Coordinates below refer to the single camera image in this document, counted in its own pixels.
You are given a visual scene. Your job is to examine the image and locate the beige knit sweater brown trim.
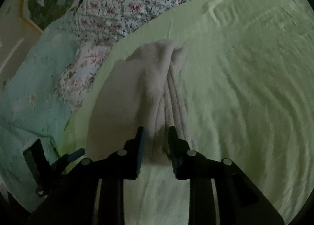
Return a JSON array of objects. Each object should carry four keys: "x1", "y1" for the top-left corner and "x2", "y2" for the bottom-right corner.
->
[{"x1": 86, "y1": 40, "x2": 190, "y2": 166}]

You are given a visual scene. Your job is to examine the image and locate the teal floral pillow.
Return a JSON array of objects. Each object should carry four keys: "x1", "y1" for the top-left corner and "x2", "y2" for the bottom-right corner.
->
[{"x1": 1, "y1": 11, "x2": 78, "y2": 212}]

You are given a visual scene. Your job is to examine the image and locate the white floral pillow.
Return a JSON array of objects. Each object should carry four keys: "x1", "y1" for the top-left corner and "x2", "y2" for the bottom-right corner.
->
[{"x1": 54, "y1": 41, "x2": 113, "y2": 110}]

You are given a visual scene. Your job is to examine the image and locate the wooden headboard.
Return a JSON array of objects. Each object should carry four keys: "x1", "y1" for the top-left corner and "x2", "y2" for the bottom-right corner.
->
[{"x1": 1, "y1": 0, "x2": 43, "y2": 85}]

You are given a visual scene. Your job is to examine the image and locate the light green bed sheet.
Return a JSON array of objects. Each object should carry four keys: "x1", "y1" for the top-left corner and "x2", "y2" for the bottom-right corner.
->
[{"x1": 58, "y1": 0, "x2": 313, "y2": 224}]

